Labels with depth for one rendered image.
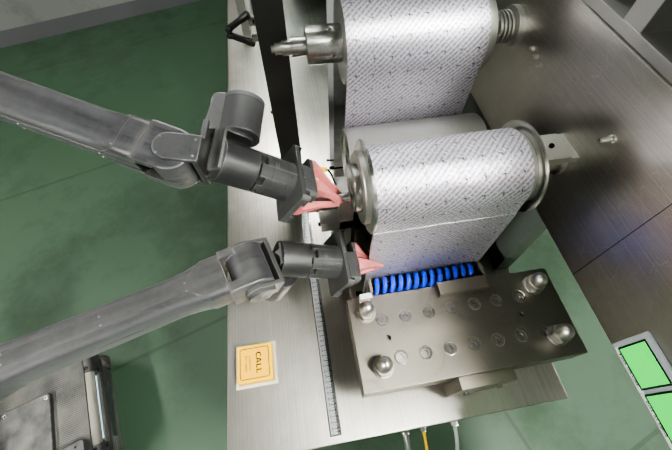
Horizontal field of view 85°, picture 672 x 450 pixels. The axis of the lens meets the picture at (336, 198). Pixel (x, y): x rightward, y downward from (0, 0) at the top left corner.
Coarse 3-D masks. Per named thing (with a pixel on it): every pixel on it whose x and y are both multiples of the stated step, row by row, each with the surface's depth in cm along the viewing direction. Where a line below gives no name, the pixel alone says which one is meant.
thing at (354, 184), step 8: (352, 168) 54; (352, 176) 53; (352, 184) 54; (360, 184) 53; (352, 192) 55; (360, 192) 53; (352, 200) 56; (360, 200) 53; (352, 208) 57; (360, 208) 54
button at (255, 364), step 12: (240, 348) 74; (252, 348) 74; (264, 348) 74; (240, 360) 73; (252, 360) 73; (264, 360) 73; (240, 372) 71; (252, 372) 71; (264, 372) 71; (240, 384) 70
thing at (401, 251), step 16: (448, 224) 58; (464, 224) 58; (480, 224) 59; (496, 224) 60; (384, 240) 58; (400, 240) 60; (416, 240) 61; (432, 240) 62; (448, 240) 63; (464, 240) 64; (480, 240) 65; (368, 256) 64; (384, 256) 64; (400, 256) 65; (416, 256) 66; (432, 256) 68; (448, 256) 69; (464, 256) 70; (480, 256) 72; (384, 272) 70; (400, 272) 72
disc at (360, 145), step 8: (360, 144) 54; (368, 152) 51; (368, 160) 50; (368, 168) 50; (376, 192) 49; (376, 200) 49; (376, 208) 50; (376, 216) 51; (368, 224) 57; (376, 224) 52
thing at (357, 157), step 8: (352, 152) 57; (360, 152) 54; (352, 160) 58; (360, 160) 52; (536, 160) 53; (360, 168) 51; (536, 168) 53; (360, 176) 52; (368, 176) 51; (536, 176) 53; (368, 184) 51; (368, 192) 51; (368, 200) 51; (368, 208) 52; (360, 216) 58; (368, 216) 53
